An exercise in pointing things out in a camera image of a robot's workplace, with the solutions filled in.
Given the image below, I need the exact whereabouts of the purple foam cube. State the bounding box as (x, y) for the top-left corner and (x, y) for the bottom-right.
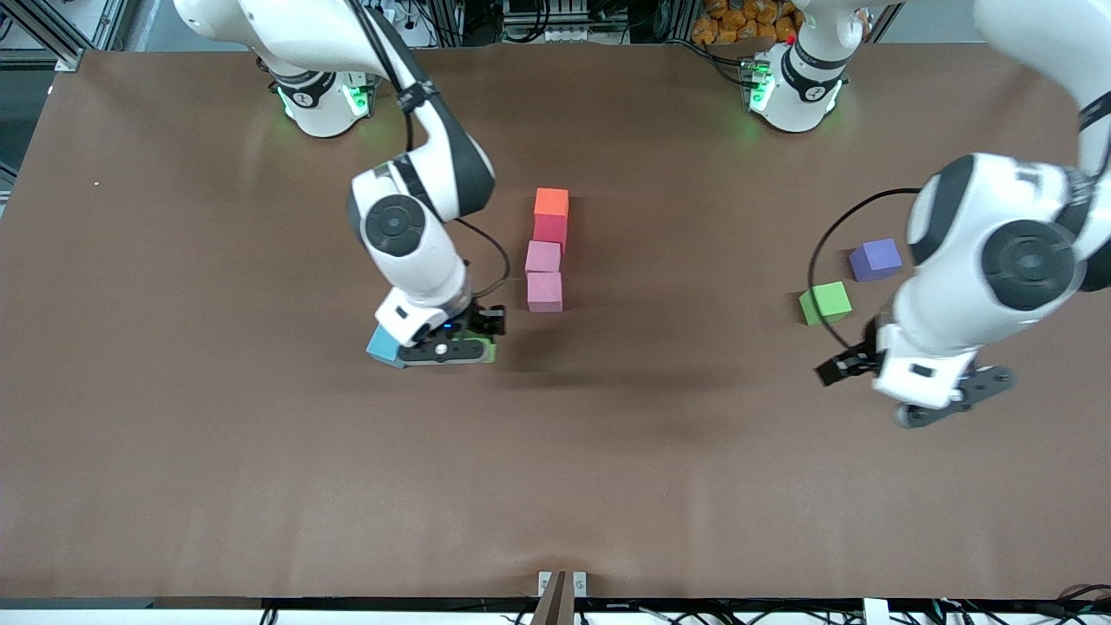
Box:
(849, 237), (904, 283)

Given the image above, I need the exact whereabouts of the pink foam cube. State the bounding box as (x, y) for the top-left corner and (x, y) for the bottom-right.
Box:
(524, 240), (562, 277)
(527, 272), (563, 313)

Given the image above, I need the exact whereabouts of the bag of orange items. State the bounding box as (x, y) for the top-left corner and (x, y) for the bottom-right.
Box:
(692, 0), (799, 46)

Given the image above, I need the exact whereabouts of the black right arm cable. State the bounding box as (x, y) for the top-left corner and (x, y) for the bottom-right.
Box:
(347, 0), (511, 305)

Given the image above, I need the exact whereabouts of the red foam cube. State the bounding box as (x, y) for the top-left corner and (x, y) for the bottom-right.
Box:
(531, 214), (569, 254)

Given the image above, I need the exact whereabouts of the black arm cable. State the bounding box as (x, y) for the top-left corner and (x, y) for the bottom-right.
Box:
(347, 0), (511, 305)
(807, 187), (923, 352)

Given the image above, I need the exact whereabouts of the silver aluminium frame profile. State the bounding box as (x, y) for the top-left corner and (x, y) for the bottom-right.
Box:
(0, 0), (88, 72)

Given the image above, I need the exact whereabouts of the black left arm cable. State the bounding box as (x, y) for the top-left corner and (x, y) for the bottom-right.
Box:
(807, 187), (923, 352)

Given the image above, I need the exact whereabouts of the small metal edge bracket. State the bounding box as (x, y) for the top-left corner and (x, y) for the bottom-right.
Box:
(538, 570), (588, 598)

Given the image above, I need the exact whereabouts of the blue foam cube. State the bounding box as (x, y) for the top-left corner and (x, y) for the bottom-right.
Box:
(365, 323), (407, 371)

